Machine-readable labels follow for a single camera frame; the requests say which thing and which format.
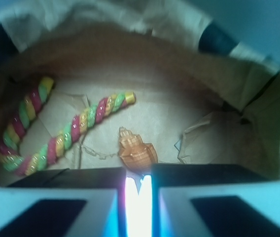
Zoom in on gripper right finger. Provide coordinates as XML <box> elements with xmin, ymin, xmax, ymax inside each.
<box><xmin>151</xmin><ymin>163</ymin><xmax>280</xmax><ymax>237</ymax></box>

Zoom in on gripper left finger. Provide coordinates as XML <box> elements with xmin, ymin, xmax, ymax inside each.
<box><xmin>0</xmin><ymin>167</ymin><xmax>127</xmax><ymax>237</ymax></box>

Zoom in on orange spiral sea shell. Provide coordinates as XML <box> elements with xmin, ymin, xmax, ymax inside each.
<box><xmin>118</xmin><ymin>127</ymin><xmax>158</xmax><ymax>174</ymax></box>

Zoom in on brown paper lined bin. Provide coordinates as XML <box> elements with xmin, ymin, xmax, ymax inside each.
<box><xmin>0</xmin><ymin>0</ymin><xmax>280</xmax><ymax>182</ymax></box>

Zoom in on red yellow green twisted rope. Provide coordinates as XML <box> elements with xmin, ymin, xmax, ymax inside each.
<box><xmin>0</xmin><ymin>76</ymin><xmax>137</xmax><ymax>176</ymax></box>

